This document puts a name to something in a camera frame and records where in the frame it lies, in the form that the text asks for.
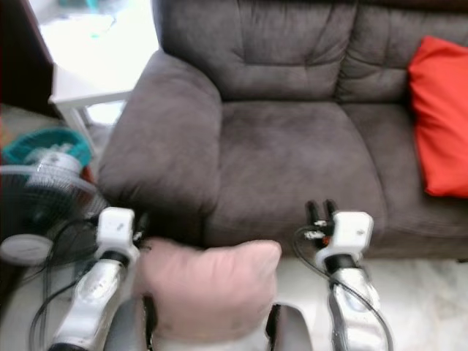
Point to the pink cat face pillow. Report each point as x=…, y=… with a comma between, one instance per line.
x=205, y=289

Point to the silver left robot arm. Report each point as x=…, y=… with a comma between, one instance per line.
x=91, y=300

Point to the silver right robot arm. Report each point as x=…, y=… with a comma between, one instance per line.
x=355, y=307

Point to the dark grey fabric sofa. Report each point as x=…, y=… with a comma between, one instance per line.
x=292, y=146

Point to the black and white floor fan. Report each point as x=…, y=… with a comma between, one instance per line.
x=44, y=190

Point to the red pillow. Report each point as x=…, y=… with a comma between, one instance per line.
x=442, y=117

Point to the dark grey left robot leg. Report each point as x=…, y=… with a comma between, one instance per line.
x=128, y=329

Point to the dark grey robot leg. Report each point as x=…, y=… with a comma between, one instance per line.
x=289, y=333
x=128, y=329

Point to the dark grey right robot leg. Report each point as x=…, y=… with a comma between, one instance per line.
x=289, y=333

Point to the teal plastic basket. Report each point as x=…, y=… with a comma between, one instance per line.
x=22, y=146

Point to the white low table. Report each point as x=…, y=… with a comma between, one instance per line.
x=73, y=91

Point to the dark wooden door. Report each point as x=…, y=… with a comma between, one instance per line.
x=22, y=51

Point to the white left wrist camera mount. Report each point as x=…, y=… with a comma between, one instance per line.
x=117, y=227

